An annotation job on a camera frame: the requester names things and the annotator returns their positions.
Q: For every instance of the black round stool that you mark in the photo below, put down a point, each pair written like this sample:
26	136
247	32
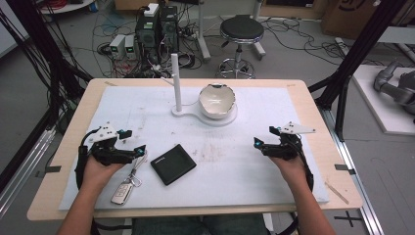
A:
242	29

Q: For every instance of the black wallet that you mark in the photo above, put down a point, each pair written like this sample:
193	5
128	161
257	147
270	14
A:
173	164

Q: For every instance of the small white power box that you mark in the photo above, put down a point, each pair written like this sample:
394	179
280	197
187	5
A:
117	44
129	45

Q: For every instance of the thin wooden stick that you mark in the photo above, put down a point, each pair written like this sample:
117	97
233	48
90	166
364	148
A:
336	192

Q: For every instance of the person's right hand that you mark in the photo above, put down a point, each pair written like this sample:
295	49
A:
292	171

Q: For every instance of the person's left hand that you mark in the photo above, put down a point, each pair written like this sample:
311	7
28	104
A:
98	174

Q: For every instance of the white shell-shaped bowl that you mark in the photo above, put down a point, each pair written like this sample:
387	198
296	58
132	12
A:
217	99

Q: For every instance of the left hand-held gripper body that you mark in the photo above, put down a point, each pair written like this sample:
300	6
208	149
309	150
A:
104	153

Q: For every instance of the light wooden table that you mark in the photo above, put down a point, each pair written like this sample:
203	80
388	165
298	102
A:
339	153

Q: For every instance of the white foam mat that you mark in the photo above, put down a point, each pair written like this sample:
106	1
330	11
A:
228	169

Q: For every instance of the black tape cross mark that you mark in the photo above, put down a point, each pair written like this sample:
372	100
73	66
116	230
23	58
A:
348	218

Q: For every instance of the black tape strip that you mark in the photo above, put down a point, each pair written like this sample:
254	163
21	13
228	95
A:
52	169
344	168

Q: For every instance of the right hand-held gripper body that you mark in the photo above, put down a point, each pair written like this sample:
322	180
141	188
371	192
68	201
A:
287	147

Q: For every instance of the aluminium rail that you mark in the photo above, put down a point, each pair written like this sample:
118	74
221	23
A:
23	169
355	182

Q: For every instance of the white stand with pole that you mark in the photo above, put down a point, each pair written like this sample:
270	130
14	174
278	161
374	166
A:
176	84

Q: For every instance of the brown cardboard box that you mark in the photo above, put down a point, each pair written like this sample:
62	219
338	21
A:
352	16

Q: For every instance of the black computer tower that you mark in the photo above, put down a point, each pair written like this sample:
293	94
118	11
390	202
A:
156	32

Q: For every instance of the white platform board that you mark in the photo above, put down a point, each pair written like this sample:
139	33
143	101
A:
378	107

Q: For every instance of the black metal frame stand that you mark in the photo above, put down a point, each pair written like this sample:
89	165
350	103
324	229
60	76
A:
49	65
355	55

